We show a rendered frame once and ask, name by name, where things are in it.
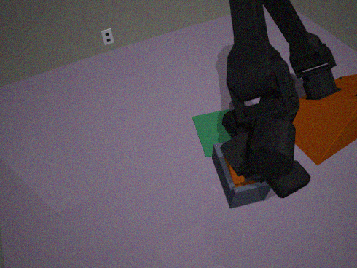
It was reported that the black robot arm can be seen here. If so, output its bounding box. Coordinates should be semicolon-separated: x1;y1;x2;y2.
221;0;341;178

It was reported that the orange l-shaped part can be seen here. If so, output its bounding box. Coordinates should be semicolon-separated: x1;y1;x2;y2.
224;156;256;187

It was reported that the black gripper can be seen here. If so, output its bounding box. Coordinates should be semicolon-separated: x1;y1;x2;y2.
222;109;310;198

